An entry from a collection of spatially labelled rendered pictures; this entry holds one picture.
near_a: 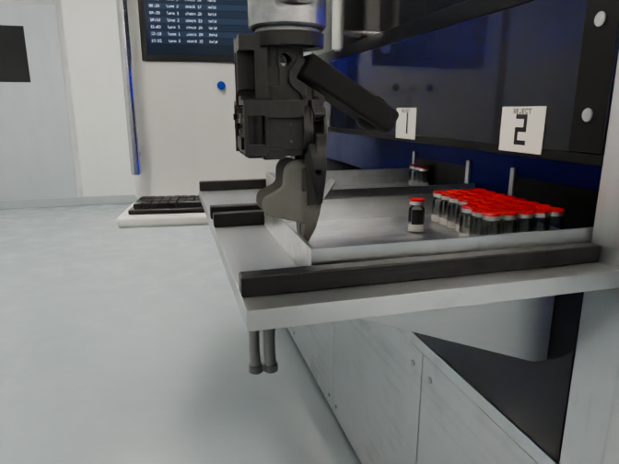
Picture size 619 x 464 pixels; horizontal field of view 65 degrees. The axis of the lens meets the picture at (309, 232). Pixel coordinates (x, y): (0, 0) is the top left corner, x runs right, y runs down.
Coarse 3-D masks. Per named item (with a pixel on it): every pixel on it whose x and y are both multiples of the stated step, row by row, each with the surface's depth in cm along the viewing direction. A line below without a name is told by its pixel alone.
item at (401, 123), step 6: (402, 108) 98; (408, 108) 95; (414, 108) 93; (402, 114) 98; (408, 114) 96; (414, 114) 93; (402, 120) 98; (408, 120) 96; (414, 120) 94; (396, 126) 101; (402, 126) 98; (408, 126) 96; (414, 126) 94; (396, 132) 101; (402, 132) 99; (408, 132) 96; (414, 132) 94; (408, 138) 96; (414, 138) 94
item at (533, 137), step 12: (504, 108) 68; (516, 108) 66; (528, 108) 64; (540, 108) 62; (504, 120) 68; (516, 120) 66; (528, 120) 64; (540, 120) 62; (504, 132) 68; (528, 132) 64; (540, 132) 62; (504, 144) 69; (528, 144) 64; (540, 144) 62
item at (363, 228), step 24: (264, 216) 71; (336, 216) 75; (360, 216) 76; (384, 216) 77; (288, 240) 57; (312, 240) 63; (336, 240) 63; (360, 240) 63; (384, 240) 63; (408, 240) 50; (432, 240) 50; (456, 240) 51; (480, 240) 52; (504, 240) 53; (528, 240) 54; (552, 240) 55; (576, 240) 55; (312, 264) 48
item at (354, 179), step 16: (272, 176) 99; (336, 176) 109; (352, 176) 110; (368, 176) 111; (384, 176) 112; (400, 176) 113; (336, 192) 83; (352, 192) 83; (368, 192) 84; (384, 192) 85; (400, 192) 86; (416, 192) 87; (432, 192) 88
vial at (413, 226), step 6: (414, 204) 66; (420, 204) 66; (414, 210) 66; (420, 210) 66; (408, 216) 67; (414, 216) 66; (420, 216) 66; (408, 222) 68; (414, 222) 67; (420, 222) 67; (408, 228) 68; (414, 228) 67; (420, 228) 67
